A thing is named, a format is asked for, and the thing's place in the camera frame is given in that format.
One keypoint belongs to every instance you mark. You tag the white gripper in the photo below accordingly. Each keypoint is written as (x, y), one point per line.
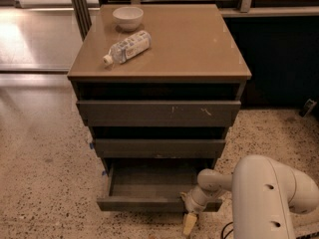
(193, 201)

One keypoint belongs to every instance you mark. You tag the grey drawer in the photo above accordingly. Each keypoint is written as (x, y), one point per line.
(159, 113)
(150, 184)
(159, 148)

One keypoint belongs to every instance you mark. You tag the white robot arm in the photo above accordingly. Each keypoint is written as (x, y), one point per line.
(265, 193)

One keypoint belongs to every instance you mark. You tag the brown drawer cabinet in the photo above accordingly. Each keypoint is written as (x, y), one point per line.
(192, 57)

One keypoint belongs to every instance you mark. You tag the grey power strip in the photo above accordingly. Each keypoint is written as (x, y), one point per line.
(309, 236)

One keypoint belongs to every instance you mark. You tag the small dark floor device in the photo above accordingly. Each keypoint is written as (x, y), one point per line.
(308, 108)

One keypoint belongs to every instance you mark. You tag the clear plastic water bottle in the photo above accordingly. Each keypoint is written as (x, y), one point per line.
(128, 48)

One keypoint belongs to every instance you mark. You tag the white ceramic bowl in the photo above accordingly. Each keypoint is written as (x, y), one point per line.
(128, 18)

